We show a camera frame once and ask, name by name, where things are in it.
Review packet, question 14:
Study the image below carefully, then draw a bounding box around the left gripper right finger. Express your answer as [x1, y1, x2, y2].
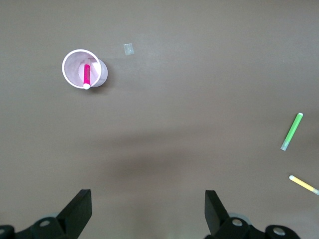
[204, 190, 300, 239]

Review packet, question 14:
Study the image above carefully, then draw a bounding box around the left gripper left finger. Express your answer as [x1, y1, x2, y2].
[0, 189, 92, 239]

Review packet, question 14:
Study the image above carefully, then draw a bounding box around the pink marker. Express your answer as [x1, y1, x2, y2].
[83, 58, 92, 90]

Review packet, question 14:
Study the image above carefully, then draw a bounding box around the yellow marker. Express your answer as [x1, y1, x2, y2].
[289, 175, 319, 196]

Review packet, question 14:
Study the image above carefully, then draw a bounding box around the green marker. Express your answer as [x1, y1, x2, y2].
[280, 113, 304, 151]

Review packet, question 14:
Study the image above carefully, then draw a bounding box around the pink translucent plastic cup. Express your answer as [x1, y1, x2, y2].
[61, 49, 109, 90]

